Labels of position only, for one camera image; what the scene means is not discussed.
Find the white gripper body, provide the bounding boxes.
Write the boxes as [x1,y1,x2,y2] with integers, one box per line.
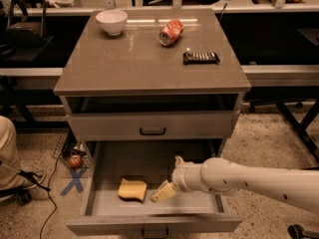
[171,162,202,192]

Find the yellow sponge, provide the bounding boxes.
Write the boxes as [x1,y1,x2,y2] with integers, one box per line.
[118,178,147,202]

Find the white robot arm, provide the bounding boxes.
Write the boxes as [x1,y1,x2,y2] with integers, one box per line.
[151,156,319,213]

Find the closed grey top drawer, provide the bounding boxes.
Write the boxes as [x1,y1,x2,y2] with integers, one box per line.
[67,112,239,141]

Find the open grey middle drawer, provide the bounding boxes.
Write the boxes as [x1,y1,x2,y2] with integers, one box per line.
[67,139,241,239]

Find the grey drawer cabinet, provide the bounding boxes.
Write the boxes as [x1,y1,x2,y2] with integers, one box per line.
[54,8,250,155]

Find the blue tape cross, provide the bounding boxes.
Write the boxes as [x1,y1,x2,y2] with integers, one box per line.
[61,168,87,196]

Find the orange ball on floor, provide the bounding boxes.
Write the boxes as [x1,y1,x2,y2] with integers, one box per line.
[68,154,83,169]

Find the black chocolate bar pack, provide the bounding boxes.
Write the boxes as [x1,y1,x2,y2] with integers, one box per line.
[182,52,219,65]

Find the black caster wheel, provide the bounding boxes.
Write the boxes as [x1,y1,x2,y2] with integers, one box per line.
[287,224,319,239]

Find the black chair base right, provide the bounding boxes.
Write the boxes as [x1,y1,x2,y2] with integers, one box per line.
[276,100,319,162]

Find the crushed red soda can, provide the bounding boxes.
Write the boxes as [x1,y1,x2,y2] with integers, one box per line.
[159,19,183,47]

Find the white ceramic bowl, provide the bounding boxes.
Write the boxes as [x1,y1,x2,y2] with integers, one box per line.
[96,9,128,36]

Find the person leg beige trousers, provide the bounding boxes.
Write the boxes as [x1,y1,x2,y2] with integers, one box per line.
[0,117,36,190]

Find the black office chair left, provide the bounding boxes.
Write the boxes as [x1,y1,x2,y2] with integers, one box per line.
[0,0,52,63]

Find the black wire basket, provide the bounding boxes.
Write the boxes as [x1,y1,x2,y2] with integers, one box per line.
[53,129,91,168]

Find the black floor cable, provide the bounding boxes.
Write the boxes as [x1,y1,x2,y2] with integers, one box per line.
[39,152,64,239]

